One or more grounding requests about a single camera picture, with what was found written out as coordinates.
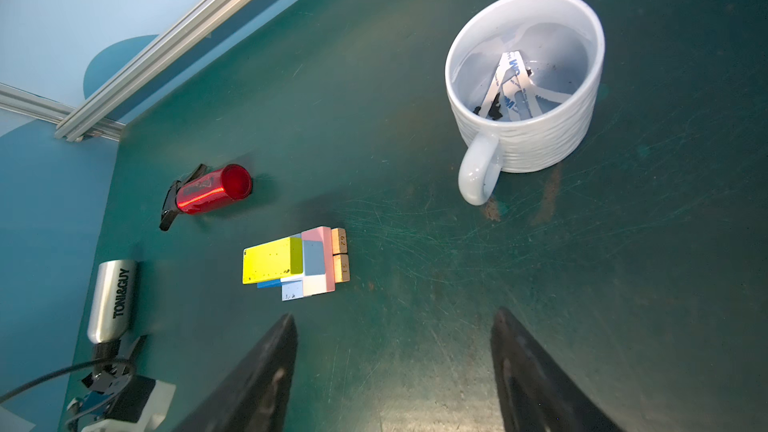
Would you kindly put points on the light blue long block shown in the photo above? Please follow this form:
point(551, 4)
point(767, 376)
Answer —
point(305, 286)

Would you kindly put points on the pink wooden block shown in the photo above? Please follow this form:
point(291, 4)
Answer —
point(323, 234)

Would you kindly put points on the translucent plastic mug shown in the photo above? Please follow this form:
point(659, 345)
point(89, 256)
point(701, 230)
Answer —
point(522, 79)

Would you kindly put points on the silver spray bottle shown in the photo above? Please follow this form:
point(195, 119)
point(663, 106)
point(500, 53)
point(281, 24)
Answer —
point(112, 303)

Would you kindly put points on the natural wood block 62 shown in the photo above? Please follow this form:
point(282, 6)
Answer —
point(339, 241)

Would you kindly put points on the aluminium left corner post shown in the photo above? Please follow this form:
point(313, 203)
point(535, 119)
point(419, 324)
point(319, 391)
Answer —
point(32, 105)

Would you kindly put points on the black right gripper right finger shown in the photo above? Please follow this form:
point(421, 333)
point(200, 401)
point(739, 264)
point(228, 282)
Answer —
point(534, 392)

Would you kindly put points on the dark blue wooden cube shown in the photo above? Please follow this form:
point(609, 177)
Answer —
point(269, 284)

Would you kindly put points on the natural wood block 51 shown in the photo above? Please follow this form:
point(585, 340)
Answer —
point(341, 268)

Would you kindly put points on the lime green wooden block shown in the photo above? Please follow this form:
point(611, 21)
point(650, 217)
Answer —
point(273, 260)

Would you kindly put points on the light blue wooden cube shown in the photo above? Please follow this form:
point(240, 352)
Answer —
point(313, 258)

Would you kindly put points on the aluminium back frame rail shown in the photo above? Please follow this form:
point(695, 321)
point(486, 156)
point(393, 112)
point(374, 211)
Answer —
point(161, 53)

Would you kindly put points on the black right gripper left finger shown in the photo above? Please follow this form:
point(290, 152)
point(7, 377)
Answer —
point(255, 395)

